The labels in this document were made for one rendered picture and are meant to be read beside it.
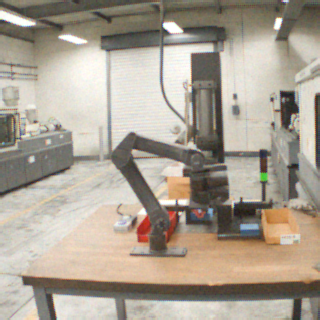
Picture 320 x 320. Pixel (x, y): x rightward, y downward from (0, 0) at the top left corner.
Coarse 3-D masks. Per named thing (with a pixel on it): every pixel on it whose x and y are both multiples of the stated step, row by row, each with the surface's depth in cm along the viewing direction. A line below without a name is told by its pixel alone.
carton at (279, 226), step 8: (264, 216) 158; (272, 216) 168; (280, 216) 168; (288, 216) 167; (264, 224) 156; (272, 224) 168; (280, 224) 168; (288, 224) 167; (296, 224) 146; (264, 232) 156; (272, 232) 158; (280, 232) 157; (288, 232) 157; (296, 232) 146; (272, 240) 145; (280, 240) 145; (288, 240) 145; (296, 240) 144
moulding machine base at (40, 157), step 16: (32, 144) 792; (48, 144) 864; (64, 144) 942; (0, 160) 672; (16, 160) 730; (32, 160) 793; (48, 160) 865; (64, 160) 949; (0, 176) 676; (16, 176) 731; (32, 176) 794; (0, 192) 679
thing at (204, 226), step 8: (232, 208) 198; (280, 208) 195; (184, 216) 188; (216, 216) 186; (232, 216) 185; (248, 216) 184; (256, 216) 183; (184, 224) 175; (192, 224) 174; (200, 224) 174; (208, 224) 174; (216, 224) 174; (136, 232) 166; (176, 232) 165; (184, 232) 164; (192, 232) 164; (208, 232) 163; (216, 232) 163
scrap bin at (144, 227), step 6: (174, 216) 170; (144, 222) 164; (150, 222) 176; (174, 222) 170; (138, 228) 153; (144, 228) 164; (150, 228) 169; (174, 228) 169; (138, 234) 153; (144, 234) 161; (168, 234) 153; (138, 240) 153; (144, 240) 152; (168, 240) 153
